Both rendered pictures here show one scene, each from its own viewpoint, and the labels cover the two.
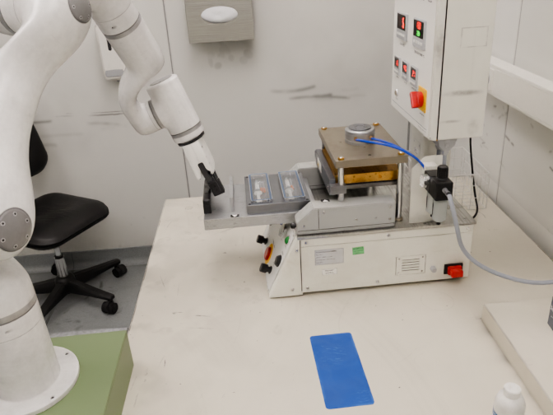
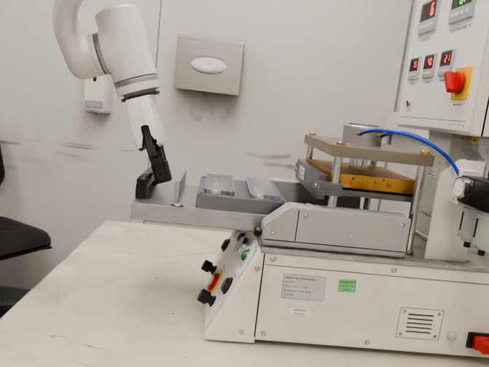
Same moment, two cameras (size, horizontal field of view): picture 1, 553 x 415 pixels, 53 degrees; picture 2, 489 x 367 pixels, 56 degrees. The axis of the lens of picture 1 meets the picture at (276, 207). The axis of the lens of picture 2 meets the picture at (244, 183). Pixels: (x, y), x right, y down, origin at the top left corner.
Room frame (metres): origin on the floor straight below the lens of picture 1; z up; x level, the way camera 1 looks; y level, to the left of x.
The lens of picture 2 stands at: (0.47, 0.00, 1.16)
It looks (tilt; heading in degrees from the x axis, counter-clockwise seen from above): 10 degrees down; 0
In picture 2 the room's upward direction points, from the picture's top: 6 degrees clockwise
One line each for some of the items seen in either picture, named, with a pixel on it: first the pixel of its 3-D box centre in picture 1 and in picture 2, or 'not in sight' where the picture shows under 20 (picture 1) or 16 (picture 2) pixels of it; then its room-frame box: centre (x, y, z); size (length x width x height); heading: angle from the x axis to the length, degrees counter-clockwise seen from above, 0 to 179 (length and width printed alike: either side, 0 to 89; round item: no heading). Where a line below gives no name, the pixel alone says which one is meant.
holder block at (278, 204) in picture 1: (276, 191); (239, 194); (1.38, 0.00, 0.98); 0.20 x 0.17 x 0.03; 3
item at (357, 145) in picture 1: (373, 151); (378, 159); (1.37, -0.26, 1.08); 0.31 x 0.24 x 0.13; 3
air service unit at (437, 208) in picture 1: (434, 191); (477, 204); (1.18, -0.37, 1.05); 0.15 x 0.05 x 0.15; 3
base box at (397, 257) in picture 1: (357, 235); (339, 275); (1.37, -0.23, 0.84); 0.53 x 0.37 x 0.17; 93
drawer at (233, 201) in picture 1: (258, 197); (215, 197); (1.37, 0.05, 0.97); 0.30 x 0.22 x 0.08; 93
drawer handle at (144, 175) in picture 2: (207, 195); (147, 180); (1.37, 0.18, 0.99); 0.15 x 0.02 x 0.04; 3
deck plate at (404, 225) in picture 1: (370, 202); (363, 233); (1.39, -0.27, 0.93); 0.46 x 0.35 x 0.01; 93
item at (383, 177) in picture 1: (360, 156); (358, 165); (1.38, -0.23, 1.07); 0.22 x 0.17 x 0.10; 3
